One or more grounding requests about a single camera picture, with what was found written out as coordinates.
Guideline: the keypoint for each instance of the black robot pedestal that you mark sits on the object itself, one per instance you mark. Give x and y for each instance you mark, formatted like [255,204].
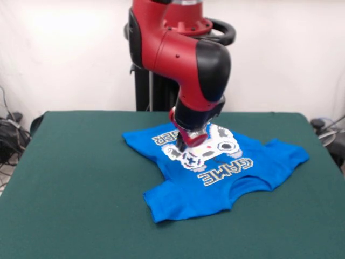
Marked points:
[143,89]

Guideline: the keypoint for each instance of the dark green table cloth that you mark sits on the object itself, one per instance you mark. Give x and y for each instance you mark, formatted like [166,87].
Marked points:
[67,202]

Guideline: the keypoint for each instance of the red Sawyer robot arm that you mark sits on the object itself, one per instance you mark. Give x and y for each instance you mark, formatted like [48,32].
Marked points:
[183,59]

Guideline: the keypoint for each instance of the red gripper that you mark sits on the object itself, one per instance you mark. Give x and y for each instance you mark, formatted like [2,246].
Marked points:
[196,140]

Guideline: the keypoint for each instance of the blue printed t-shirt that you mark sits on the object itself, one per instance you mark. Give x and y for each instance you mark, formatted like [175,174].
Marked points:
[202,194]

